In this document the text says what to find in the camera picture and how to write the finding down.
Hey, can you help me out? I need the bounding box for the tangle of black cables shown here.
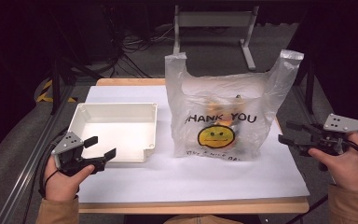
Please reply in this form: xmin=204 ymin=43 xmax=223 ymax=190
xmin=103 ymin=4 xmax=176 ymax=79

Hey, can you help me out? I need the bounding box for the aluminium rail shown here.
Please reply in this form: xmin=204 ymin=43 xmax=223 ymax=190
xmin=0 ymin=83 xmax=76 ymax=224

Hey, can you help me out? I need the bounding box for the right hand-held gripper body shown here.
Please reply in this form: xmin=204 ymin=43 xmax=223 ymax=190
xmin=297 ymin=113 xmax=358 ymax=157

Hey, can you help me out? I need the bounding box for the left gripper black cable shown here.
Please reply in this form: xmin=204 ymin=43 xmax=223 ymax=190
xmin=37 ymin=133 xmax=63 ymax=200

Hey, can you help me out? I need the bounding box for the person's right hand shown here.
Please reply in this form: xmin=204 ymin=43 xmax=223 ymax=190
xmin=307 ymin=132 xmax=358 ymax=192

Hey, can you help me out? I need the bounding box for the black floor cable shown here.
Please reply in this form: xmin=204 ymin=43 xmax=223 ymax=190
xmin=283 ymin=193 xmax=330 ymax=224

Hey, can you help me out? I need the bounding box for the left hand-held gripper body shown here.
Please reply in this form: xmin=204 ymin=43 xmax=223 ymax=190
xmin=50 ymin=131 xmax=107 ymax=177

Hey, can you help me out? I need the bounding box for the black and yellow snack packet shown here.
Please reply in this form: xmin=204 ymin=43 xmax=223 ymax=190
xmin=204 ymin=94 xmax=247 ymax=147

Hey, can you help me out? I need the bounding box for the white plastic box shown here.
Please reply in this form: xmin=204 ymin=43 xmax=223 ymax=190
xmin=67 ymin=102 xmax=158 ymax=164

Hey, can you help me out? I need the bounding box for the person's left hand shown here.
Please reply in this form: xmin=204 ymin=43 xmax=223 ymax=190
xmin=43 ymin=155 xmax=96 ymax=202

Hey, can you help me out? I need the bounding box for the black stand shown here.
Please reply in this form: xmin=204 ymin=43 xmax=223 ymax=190
xmin=291 ymin=57 xmax=323 ymax=124
xmin=47 ymin=54 xmax=104 ymax=117

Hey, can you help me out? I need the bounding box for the grey metal stand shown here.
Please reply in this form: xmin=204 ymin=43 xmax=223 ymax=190
xmin=172 ymin=4 xmax=261 ymax=72

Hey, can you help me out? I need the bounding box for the yellow and black hazard tape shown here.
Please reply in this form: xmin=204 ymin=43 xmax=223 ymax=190
xmin=34 ymin=78 xmax=78 ymax=104

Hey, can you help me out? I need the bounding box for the translucent plastic bag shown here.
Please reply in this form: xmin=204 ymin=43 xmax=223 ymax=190
xmin=164 ymin=49 xmax=305 ymax=162

